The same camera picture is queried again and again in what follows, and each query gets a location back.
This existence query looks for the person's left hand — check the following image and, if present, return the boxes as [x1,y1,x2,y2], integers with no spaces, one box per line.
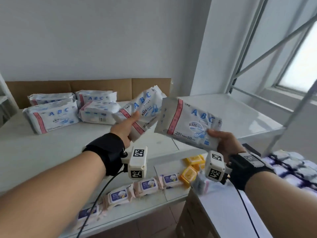
[110,110,141,149]

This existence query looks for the person's right hand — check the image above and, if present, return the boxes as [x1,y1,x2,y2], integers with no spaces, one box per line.
[207,129,246,163]

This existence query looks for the white metal shelf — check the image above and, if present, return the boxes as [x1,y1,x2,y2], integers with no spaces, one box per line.
[0,71,20,128]
[0,0,317,238]

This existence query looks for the purple pad packets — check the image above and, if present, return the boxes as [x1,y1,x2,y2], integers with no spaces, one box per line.
[261,156,275,171]

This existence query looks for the person's right forearm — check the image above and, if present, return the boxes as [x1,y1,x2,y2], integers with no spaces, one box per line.
[245,171,317,238]

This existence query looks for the person's left forearm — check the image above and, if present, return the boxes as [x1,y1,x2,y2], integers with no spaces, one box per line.
[0,151,107,238]

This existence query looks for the white marker plate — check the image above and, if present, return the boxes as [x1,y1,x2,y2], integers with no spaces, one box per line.
[239,151,274,171]

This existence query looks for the brown cardboard sheet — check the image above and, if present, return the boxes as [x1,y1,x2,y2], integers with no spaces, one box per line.
[5,78,172,109]

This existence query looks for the white rectangular board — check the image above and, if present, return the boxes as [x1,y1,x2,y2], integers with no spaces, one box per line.
[191,180,274,238]

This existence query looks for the frosted glass window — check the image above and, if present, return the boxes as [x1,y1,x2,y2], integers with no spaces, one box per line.
[272,20,317,97]

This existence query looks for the black wrist strap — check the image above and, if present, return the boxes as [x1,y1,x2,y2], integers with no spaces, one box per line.
[82,132,125,177]
[227,152,277,191]

